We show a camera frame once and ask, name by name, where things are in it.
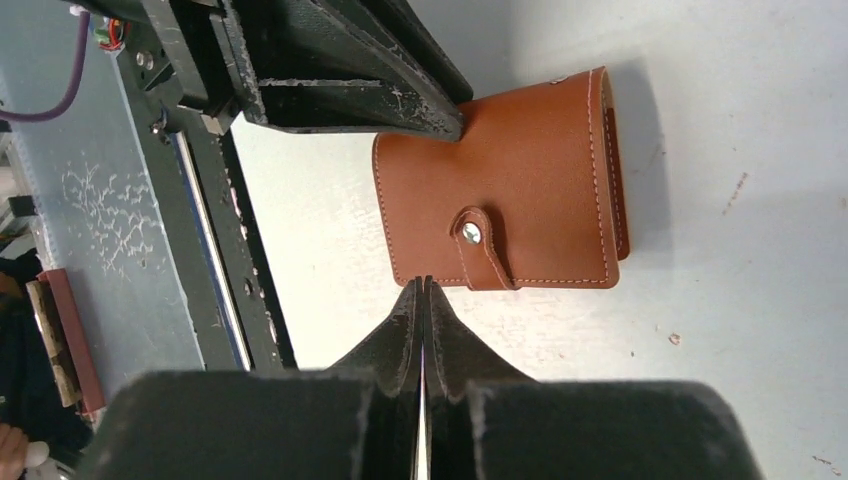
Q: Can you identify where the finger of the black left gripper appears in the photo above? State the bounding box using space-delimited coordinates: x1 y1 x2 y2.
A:
225 0 464 141
361 0 474 104

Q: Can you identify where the brown leather card holder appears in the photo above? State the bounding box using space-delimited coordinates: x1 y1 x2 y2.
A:
372 67 630 291

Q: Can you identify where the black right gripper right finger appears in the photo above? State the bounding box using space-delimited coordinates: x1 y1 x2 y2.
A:
422 277 532 479

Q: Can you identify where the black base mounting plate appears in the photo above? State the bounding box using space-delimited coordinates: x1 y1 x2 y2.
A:
86 1 297 374

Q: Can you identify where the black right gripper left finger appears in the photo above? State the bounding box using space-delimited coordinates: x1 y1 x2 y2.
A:
329 277 424 479

